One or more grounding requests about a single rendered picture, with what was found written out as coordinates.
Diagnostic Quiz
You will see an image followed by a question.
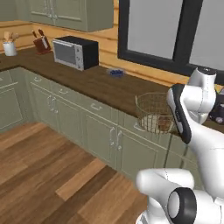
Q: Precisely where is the green cabinet door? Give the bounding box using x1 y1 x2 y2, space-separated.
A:
52 95 85 147
116 125 169 182
29 83 55 131
165 136 205 189
82 113 119 171

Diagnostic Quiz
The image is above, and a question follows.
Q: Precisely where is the green corner base cabinet run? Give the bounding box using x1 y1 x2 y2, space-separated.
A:
0 67 32 133

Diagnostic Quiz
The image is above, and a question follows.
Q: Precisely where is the green drawer front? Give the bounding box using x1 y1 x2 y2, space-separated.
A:
50 81 82 103
29 71 53 90
80 94 120 125
118 112 172 148

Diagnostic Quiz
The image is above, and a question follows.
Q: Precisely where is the blue bowl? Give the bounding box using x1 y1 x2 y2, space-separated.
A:
108 67 126 79

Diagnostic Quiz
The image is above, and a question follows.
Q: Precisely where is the black and silver toaster oven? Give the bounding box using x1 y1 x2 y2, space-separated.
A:
52 35 100 72

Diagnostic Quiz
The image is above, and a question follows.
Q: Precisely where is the red-brown knife block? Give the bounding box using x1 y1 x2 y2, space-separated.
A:
31 28 53 56

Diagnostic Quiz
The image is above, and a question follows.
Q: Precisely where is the black framed window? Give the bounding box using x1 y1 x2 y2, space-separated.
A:
116 0 224 78

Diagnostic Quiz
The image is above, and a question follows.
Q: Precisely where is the white pot with wooden utensils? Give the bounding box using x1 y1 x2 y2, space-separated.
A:
2 31 20 57

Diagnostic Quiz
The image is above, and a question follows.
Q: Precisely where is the silver door handle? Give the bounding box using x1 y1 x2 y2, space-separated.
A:
116 129 123 151
46 94 53 112
108 126 116 147
52 96 59 115

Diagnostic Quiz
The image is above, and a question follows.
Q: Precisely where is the gold wire basket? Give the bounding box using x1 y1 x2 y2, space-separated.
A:
134 92 179 136

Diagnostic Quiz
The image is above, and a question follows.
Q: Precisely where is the green wall cabinet run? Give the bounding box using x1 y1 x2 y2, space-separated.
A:
0 0 115 33

